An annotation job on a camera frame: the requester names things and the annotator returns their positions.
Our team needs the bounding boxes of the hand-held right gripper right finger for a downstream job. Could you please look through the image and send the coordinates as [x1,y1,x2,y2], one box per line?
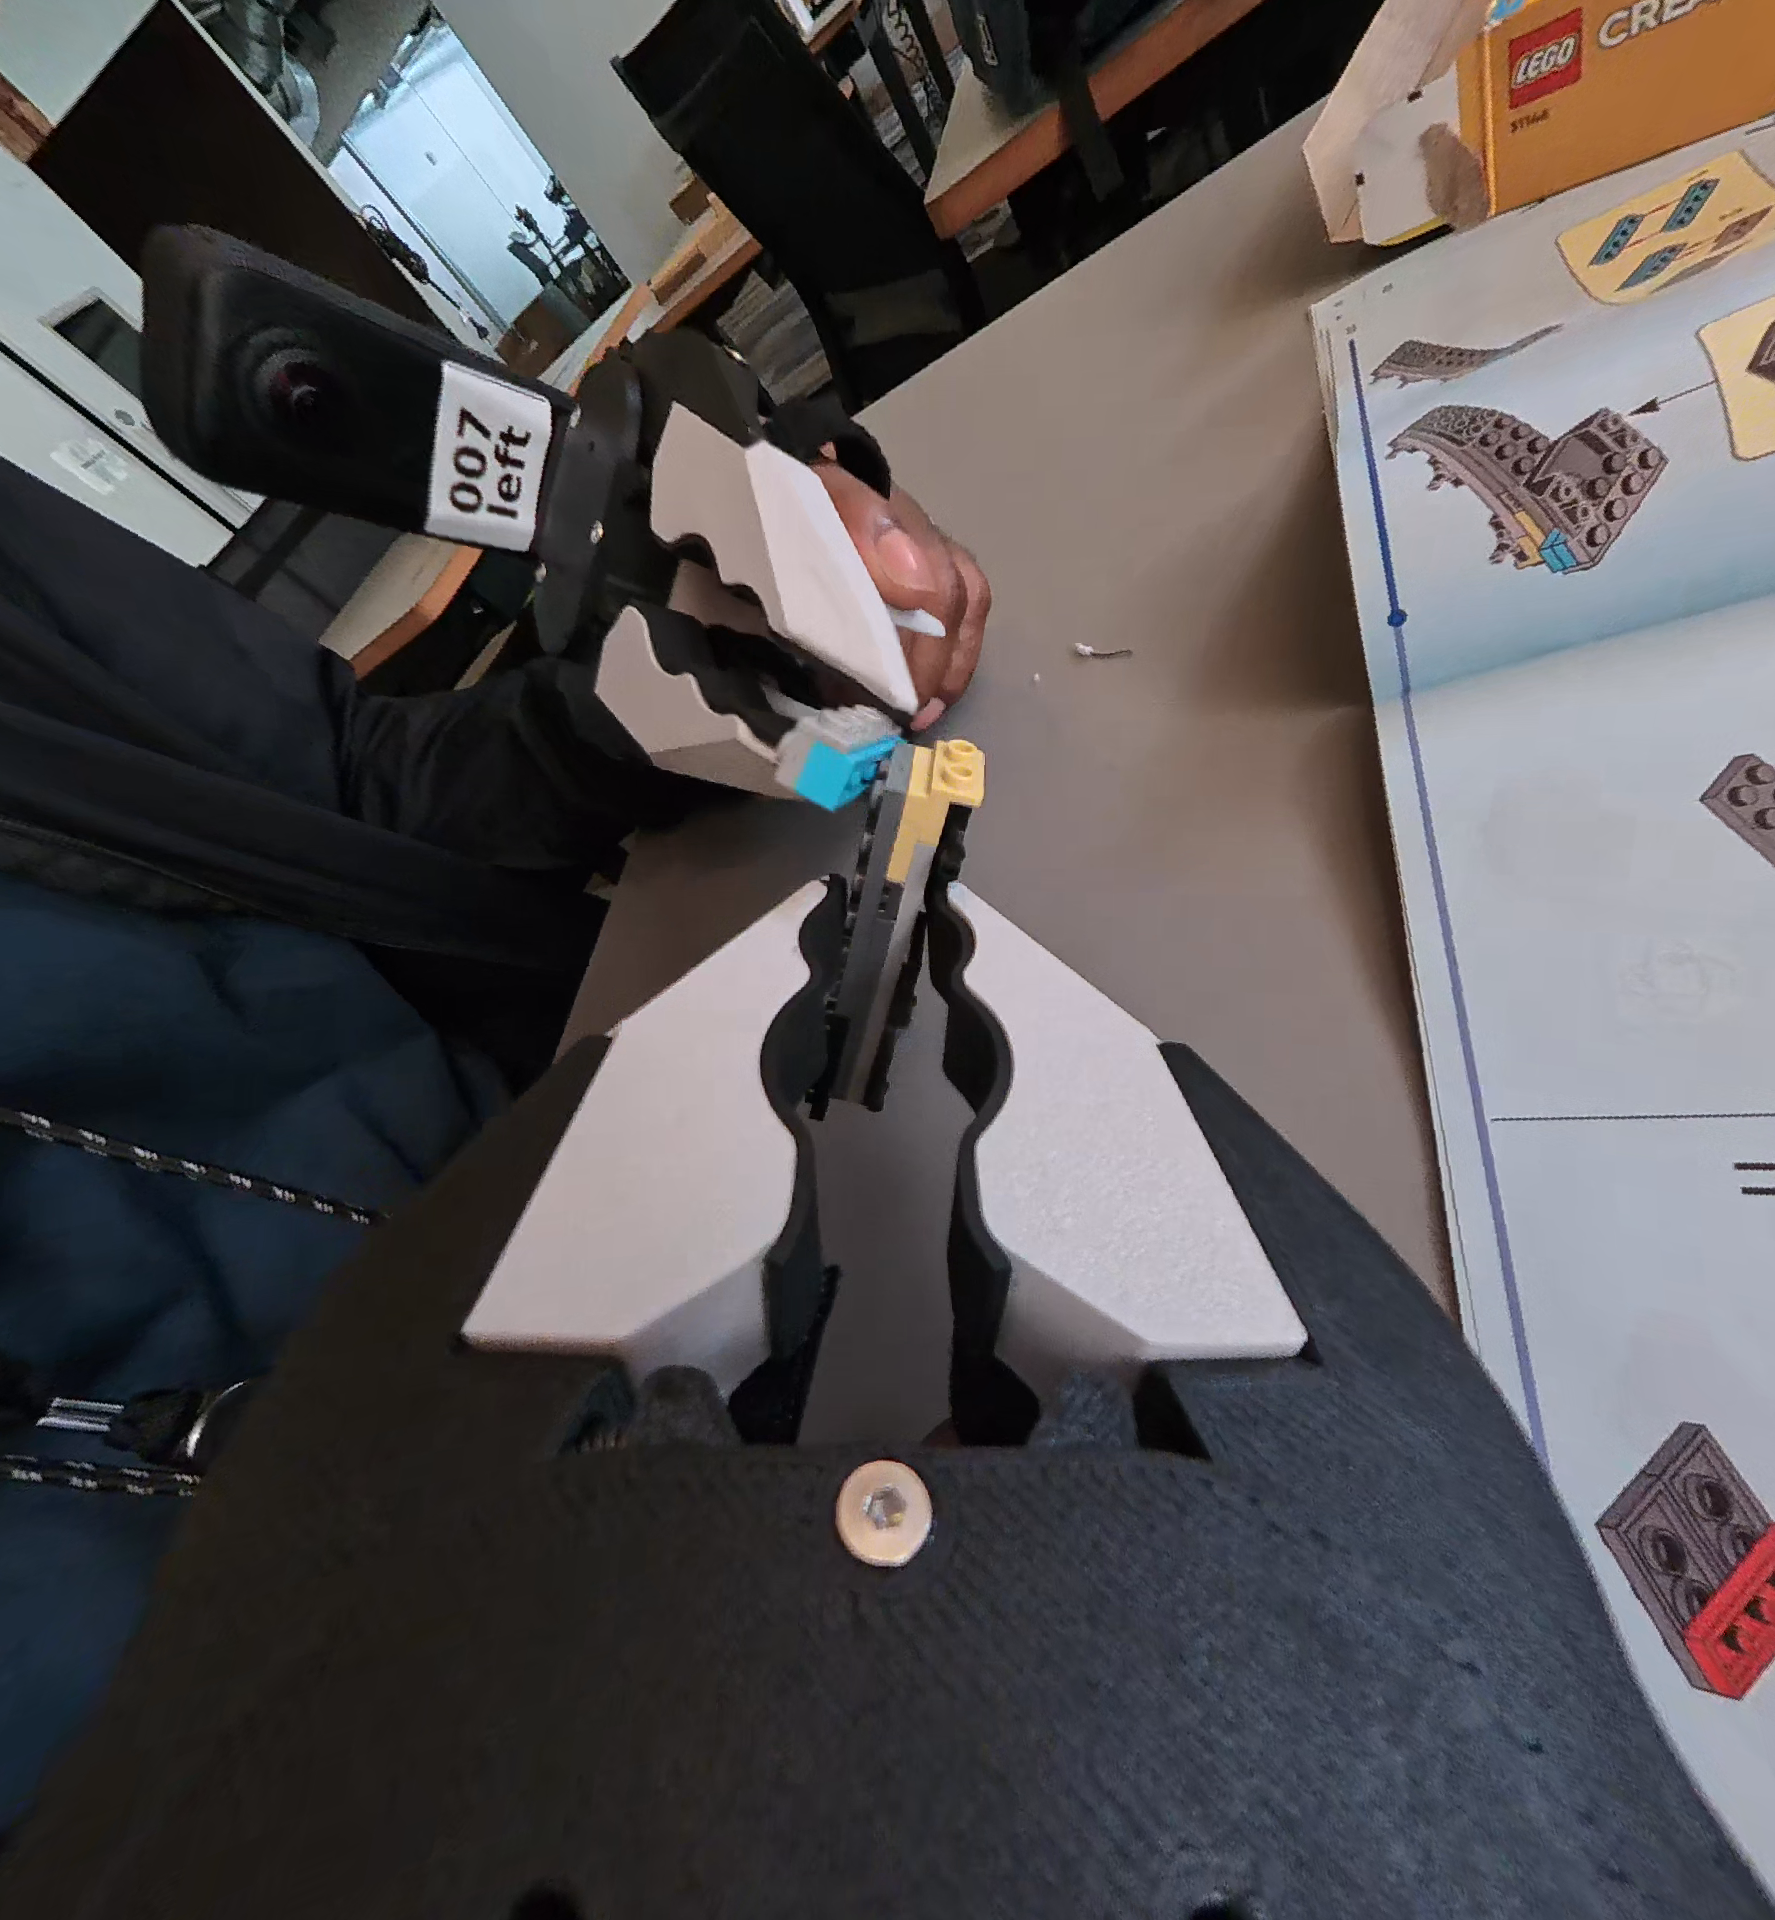
[927,883,1310,1447]

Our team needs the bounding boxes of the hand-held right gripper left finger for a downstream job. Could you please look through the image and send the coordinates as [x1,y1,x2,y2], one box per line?
[456,879,851,1447]

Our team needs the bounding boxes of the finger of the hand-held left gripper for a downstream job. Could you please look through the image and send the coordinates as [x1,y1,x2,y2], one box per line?
[642,401,932,712]
[589,561,889,809]

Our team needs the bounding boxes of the teal grey toy brick piece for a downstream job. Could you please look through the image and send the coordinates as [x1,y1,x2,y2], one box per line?
[772,700,906,814]

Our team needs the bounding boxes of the grey yellow toy brick assembly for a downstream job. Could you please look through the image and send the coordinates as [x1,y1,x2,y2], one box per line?
[809,737,988,1125]

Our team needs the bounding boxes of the person's left forearm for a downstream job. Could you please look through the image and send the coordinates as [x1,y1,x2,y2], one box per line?
[326,658,700,892]

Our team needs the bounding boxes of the person's left hand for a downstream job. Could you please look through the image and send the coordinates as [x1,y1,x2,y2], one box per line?
[812,460,996,732]

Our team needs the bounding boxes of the white cabinet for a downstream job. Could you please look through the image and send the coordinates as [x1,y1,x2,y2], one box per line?
[0,75,264,574]

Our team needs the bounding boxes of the black chair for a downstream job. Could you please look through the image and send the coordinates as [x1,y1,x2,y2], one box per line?
[612,0,1012,419]

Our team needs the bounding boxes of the wooden edged table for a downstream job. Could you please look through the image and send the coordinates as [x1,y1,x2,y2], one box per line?
[921,0,1268,240]

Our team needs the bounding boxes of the toy brick instruction booklet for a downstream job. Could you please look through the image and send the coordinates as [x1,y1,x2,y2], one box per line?
[1304,111,1775,1920]

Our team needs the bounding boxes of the yellow cardboard toy box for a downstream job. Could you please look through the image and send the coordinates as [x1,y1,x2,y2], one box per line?
[1298,0,1775,252]

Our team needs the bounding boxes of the black speckled cord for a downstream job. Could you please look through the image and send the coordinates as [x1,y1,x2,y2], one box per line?
[0,1090,380,1231]
[0,1447,200,1501]

